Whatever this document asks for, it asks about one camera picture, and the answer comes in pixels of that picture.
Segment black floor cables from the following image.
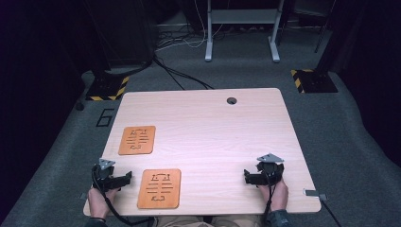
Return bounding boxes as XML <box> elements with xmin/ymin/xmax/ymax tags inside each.
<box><xmin>152</xmin><ymin>54</ymin><xmax>216</xmax><ymax>91</ymax></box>

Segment person's right hand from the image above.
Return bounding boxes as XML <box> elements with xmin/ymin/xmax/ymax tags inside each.
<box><xmin>257</xmin><ymin>179</ymin><xmax>289</xmax><ymax>213</ymax></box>

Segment white floor cables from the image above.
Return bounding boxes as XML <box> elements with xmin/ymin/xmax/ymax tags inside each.
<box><xmin>155</xmin><ymin>0</ymin><xmax>229</xmax><ymax>53</ymax></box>

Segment black stand pole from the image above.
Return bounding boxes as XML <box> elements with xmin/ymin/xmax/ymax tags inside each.
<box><xmin>315</xmin><ymin>0</ymin><xmax>352</xmax><ymax>74</ymax></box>

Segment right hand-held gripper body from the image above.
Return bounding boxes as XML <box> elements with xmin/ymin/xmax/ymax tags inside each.
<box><xmin>255</xmin><ymin>152</ymin><xmax>286</xmax><ymax>187</ymax></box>

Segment black clamp cable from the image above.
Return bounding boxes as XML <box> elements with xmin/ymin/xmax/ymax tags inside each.
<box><xmin>321</xmin><ymin>199</ymin><xmax>343</xmax><ymax>227</ymax></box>

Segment black stand base hazard tape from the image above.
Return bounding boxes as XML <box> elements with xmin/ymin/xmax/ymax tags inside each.
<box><xmin>289</xmin><ymin>68</ymin><xmax>340</xmax><ymax>95</ymax></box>
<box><xmin>85</xmin><ymin>73</ymin><xmax>131</xmax><ymax>102</ymax></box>

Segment orange wooden slotted board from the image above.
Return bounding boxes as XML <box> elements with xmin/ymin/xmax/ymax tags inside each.
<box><xmin>137</xmin><ymin>168</ymin><xmax>183</xmax><ymax>210</ymax></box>
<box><xmin>117</xmin><ymin>125</ymin><xmax>157</xmax><ymax>156</ymax></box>

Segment person's left hand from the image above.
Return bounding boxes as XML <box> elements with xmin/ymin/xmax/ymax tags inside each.
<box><xmin>87</xmin><ymin>186</ymin><xmax>120</xmax><ymax>219</ymax></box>

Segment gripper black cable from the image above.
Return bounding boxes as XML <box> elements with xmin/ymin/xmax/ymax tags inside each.
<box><xmin>91</xmin><ymin>164</ymin><xmax>155</xmax><ymax>227</ymax></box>
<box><xmin>262</xmin><ymin>171</ymin><xmax>278</xmax><ymax>227</ymax></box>

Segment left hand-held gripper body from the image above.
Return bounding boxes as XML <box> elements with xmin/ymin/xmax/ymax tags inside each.
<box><xmin>92</xmin><ymin>157</ymin><xmax>121</xmax><ymax>192</ymax></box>

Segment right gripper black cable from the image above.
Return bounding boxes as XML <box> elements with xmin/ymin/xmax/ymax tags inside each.
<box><xmin>262</xmin><ymin>171</ymin><xmax>278</xmax><ymax>227</ymax></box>

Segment grey metal table clamp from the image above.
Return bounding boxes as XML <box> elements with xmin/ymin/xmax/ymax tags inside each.
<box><xmin>303</xmin><ymin>187</ymin><xmax>328</xmax><ymax>202</ymax></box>

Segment person's legs in khaki trousers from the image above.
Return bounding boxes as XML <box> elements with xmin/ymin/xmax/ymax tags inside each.
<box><xmin>153</xmin><ymin>215</ymin><xmax>267</xmax><ymax>227</ymax></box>

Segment white metal desk frame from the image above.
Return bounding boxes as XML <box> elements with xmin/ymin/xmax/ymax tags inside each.
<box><xmin>204</xmin><ymin>0</ymin><xmax>286</xmax><ymax>63</ymax></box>

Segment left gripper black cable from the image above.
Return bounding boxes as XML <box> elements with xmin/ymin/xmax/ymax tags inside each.
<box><xmin>91</xmin><ymin>164</ymin><xmax>155</xmax><ymax>227</ymax></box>

